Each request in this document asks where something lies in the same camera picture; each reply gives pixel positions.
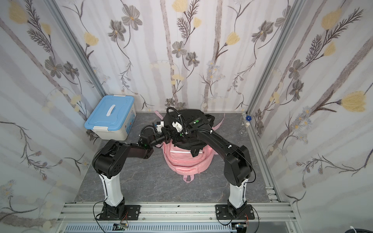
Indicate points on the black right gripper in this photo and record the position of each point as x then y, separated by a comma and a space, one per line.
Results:
179, 137

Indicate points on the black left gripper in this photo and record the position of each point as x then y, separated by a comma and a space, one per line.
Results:
167, 137

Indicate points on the black fabric backpack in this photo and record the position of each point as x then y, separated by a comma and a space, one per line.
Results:
189, 119

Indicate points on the pink school backpack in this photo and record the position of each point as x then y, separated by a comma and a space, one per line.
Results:
188, 162

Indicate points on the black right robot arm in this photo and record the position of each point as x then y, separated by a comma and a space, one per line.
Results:
192, 130

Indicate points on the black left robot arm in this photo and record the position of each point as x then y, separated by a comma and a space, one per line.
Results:
110, 160

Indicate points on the blue lidded storage box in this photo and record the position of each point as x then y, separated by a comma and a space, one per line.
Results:
112, 118

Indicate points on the clear glass flask blue cap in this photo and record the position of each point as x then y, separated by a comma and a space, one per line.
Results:
245, 123

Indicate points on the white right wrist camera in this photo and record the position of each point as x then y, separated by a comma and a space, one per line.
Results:
177, 126

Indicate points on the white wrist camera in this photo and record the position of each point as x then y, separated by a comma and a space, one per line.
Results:
159, 126
177, 126

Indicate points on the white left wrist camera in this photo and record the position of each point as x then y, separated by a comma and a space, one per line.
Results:
159, 126

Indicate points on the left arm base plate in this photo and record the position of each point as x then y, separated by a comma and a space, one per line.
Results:
129, 212

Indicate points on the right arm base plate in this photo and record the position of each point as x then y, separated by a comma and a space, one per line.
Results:
228, 212

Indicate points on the white slotted cable duct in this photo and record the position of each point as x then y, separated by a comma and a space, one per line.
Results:
149, 228

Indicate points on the aluminium front rail frame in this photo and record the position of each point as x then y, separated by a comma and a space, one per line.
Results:
269, 217

